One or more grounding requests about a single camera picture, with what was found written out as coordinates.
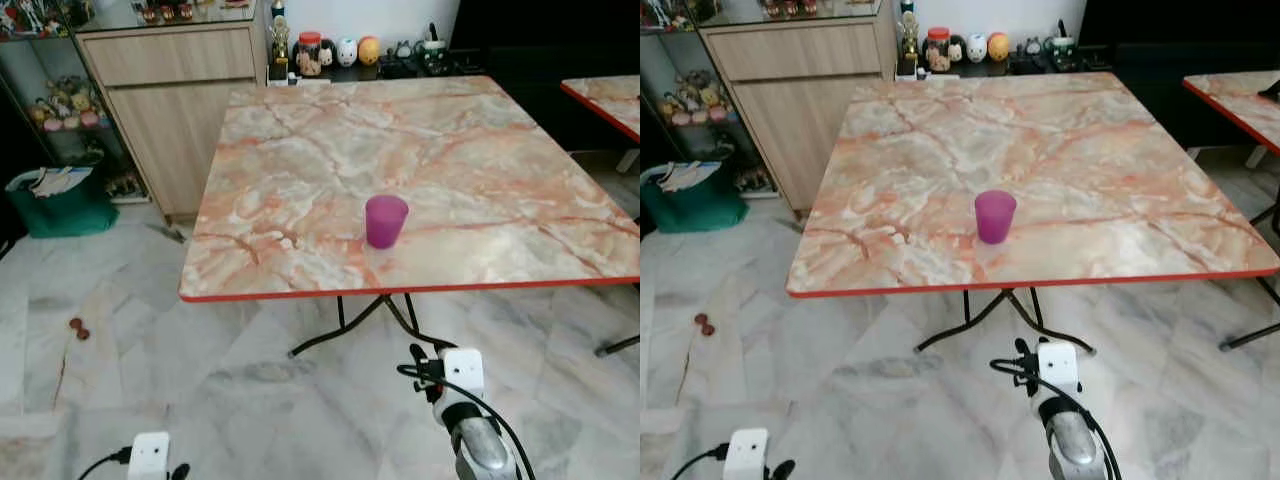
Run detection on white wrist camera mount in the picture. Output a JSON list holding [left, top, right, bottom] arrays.
[[441, 348, 486, 403], [723, 428, 769, 480], [1037, 342, 1082, 398], [128, 432, 171, 480]]

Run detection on gold trophy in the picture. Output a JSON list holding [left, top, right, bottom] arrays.
[[268, 0, 293, 81], [897, 0, 922, 77]]

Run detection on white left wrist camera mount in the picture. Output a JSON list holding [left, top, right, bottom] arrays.
[[128, 432, 171, 480], [723, 428, 769, 480]]

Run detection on purple plastic cup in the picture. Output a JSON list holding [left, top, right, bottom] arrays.
[[974, 190, 1018, 246], [364, 195, 410, 250]]

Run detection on glass display cabinet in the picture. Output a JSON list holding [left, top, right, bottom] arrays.
[[640, 0, 776, 196], [0, 0, 151, 206]]

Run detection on marble pattern folding table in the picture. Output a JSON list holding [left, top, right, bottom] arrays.
[[178, 75, 641, 359], [560, 75, 641, 173], [1183, 70, 1280, 231], [787, 72, 1280, 353]]

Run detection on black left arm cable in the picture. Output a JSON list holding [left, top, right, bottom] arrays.
[[670, 446, 727, 480], [77, 452, 133, 480]]

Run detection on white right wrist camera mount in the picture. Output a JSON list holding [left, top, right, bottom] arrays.
[[1037, 342, 1082, 398], [441, 348, 486, 403]]

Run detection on white papers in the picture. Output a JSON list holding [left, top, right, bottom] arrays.
[[655, 160, 723, 193], [28, 166, 96, 198]]

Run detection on green fabric bag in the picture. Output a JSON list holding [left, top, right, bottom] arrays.
[[641, 162, 749, 234], [5, 168, 120, 239]]

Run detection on green and white figurine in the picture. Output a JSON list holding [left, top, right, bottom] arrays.
[[418, 25, 449, 76], [1047, 22, 1079, 69]]

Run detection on light wooden cabinet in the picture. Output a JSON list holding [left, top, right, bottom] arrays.
[[75, 20, 269, 221], [697, 15, 898, 213]]

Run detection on black television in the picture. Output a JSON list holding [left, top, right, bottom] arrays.
[[1078, 0, 1280, 46], [448, 0, 641, 51]]

